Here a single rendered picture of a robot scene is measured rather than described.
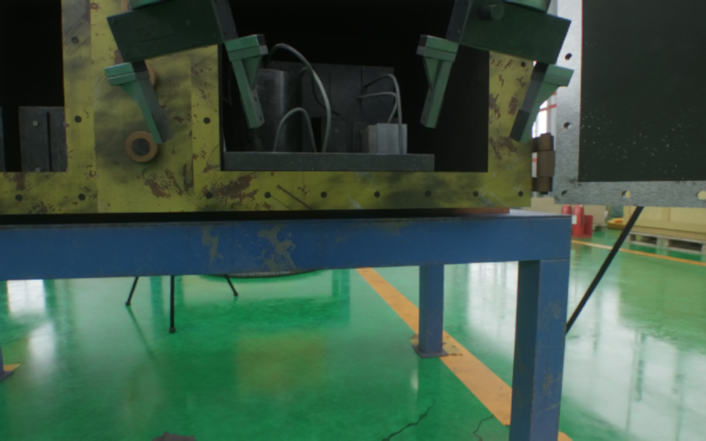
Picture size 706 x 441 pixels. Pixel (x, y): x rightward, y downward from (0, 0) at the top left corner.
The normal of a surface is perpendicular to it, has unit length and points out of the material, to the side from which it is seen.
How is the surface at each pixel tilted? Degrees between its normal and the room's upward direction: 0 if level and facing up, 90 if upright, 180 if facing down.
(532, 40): 114
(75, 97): 90
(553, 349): 90
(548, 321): 90
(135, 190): 90
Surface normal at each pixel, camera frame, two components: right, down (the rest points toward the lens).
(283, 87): 0.59, 0.07
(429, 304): 0.17, 0.08
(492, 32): 0.13, 0.47
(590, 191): -0.77, 0.06
